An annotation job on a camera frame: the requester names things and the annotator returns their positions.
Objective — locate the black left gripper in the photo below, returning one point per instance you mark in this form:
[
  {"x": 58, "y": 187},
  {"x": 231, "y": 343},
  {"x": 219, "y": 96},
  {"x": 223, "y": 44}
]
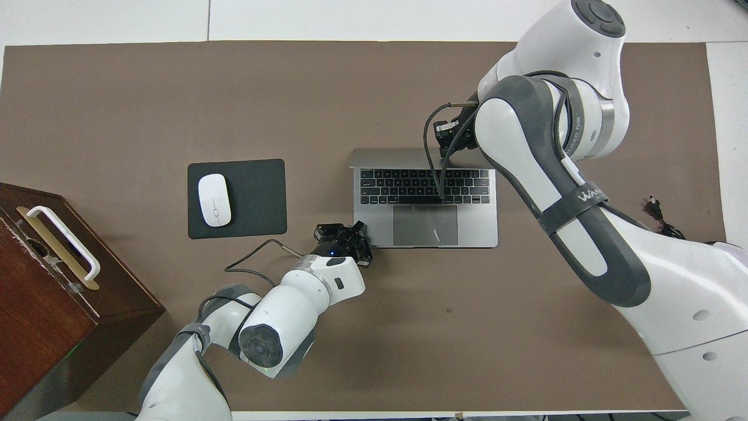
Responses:
[{"x": 338, "y": 245}]

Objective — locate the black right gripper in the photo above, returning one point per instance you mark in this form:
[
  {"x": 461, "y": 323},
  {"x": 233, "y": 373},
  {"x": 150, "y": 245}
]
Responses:
[{"x": 453, "y": 131}]

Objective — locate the grey laptop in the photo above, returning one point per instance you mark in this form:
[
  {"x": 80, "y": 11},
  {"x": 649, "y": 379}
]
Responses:
[{"x": 485, "y": 228}]

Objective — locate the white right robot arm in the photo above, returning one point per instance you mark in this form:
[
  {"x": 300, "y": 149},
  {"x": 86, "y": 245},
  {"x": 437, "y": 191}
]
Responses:
[{"x": 584, "y": 222}]

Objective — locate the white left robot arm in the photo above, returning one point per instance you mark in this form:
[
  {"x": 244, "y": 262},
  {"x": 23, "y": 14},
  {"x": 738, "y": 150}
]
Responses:
[{"x": 292, "y": 310}]

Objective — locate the black mouse pad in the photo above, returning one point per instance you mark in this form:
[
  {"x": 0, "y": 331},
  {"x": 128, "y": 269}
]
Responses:
[{"x": 260, "y": 199}]

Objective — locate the white computer mouse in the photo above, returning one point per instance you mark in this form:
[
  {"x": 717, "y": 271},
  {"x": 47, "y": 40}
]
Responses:
[{"x": 214, "y": 200}]

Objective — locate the brown table mat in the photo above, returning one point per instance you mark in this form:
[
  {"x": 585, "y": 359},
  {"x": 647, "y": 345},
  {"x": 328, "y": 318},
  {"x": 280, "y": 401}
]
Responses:
[{"x": 175, "y": 105}]

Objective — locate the dark brown wooden box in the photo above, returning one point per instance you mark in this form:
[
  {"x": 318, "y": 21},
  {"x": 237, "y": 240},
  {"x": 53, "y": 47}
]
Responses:
[{"x": 41, "y": 316}]

